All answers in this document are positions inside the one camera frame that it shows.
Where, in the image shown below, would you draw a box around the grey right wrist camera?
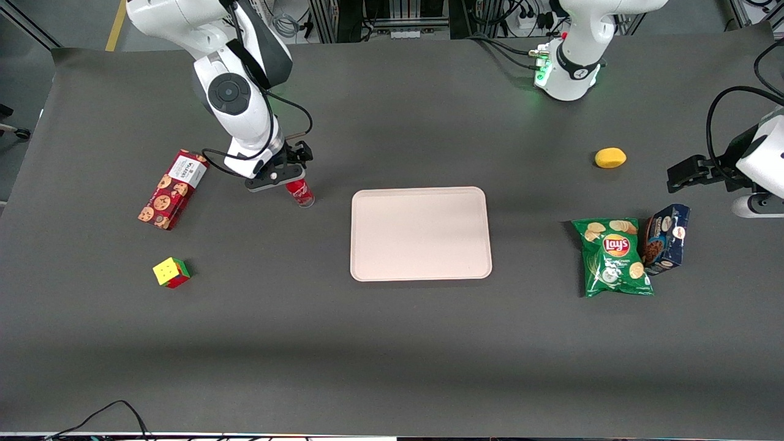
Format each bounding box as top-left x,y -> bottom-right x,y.
244,164 -> 307,194

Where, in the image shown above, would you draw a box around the dark grey table mat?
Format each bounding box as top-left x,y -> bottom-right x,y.
0,23 -> 784,439

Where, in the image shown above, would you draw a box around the black cable at table edge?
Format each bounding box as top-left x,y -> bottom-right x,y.
43,399 -> 154,441

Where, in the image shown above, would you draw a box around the pale pink plastic tray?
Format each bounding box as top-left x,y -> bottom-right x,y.
350,186 -> 493,282

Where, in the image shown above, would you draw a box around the black wheeled stand leg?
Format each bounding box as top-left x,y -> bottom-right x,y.
0,103 -> 32,141

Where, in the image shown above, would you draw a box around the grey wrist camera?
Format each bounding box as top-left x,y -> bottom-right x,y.
731,192 -> 784,219
244,164 -> 307,194

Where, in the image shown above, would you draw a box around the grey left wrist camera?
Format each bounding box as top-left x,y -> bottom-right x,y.
731,192 -> 784,219

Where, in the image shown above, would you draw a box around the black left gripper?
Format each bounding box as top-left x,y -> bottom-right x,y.
667,126 -> 761,195

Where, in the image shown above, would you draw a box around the aluminium frame rack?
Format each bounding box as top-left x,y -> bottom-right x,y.
308,0 -> 452,44

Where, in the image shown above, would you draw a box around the colourful puzzle cube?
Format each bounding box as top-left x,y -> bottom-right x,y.
153,257 -> 192,290

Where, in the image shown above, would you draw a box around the red coke bottle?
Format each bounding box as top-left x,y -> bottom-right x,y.
284,178 -> 315,208

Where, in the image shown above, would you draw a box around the grey coiled cable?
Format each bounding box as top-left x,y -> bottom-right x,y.
273,11 -> 302,39

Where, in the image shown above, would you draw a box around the blue cookie box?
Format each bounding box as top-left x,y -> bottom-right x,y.
641,203 -> 692,276

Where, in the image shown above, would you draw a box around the black left arm base cables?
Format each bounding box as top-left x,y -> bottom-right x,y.
469,32 -> 552,72

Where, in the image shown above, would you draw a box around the yellow lemon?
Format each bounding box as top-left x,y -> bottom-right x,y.
594,147 -> 628,170

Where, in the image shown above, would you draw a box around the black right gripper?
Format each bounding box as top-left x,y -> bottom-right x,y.
269,140 -> 315,181

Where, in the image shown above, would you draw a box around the green Lay's chips bag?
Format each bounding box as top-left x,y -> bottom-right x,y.
571,217 -> 655,299

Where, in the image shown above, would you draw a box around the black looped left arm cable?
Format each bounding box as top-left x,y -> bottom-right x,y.
706,85 -> 784,175

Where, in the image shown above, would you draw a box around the yellow floor tape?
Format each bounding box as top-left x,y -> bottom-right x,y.
105,0 -> 130,53

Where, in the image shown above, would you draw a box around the red cookie box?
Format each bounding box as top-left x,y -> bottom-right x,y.
137,149 -> 210,232

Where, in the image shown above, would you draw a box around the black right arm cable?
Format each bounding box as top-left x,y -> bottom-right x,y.
201,0 -> 315,179

